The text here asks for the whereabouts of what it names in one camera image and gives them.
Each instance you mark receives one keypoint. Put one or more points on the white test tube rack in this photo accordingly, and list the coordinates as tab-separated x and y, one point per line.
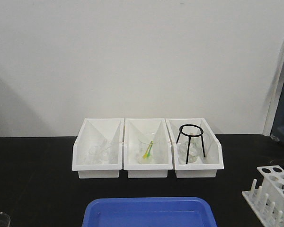
267	200

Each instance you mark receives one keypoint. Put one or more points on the glass beaker in middle bin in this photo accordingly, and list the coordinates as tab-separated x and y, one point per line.
144	139

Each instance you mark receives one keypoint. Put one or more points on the middle white storage bin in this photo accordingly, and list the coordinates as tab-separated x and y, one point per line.
132	129

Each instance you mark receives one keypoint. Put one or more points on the white storage bin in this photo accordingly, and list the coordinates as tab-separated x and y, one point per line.
132	129
93	132
204	167

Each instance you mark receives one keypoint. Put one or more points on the yellow green plastic spatulas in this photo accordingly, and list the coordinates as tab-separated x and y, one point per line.
146	149

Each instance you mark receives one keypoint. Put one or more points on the glassware in left bin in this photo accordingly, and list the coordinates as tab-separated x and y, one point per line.
100	154

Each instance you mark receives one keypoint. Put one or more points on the left white storage bin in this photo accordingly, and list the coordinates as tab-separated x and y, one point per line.
93	132

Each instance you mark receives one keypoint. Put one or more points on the glass flask under tripod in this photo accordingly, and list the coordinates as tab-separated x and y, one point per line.
192	149

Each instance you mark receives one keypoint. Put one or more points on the right white storage bin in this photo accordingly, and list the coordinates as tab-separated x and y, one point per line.
204	167

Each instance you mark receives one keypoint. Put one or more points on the blue plastic tray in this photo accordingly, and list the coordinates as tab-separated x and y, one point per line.
149	212

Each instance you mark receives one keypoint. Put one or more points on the black wire tripod stand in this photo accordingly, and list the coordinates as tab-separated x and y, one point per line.
191	133

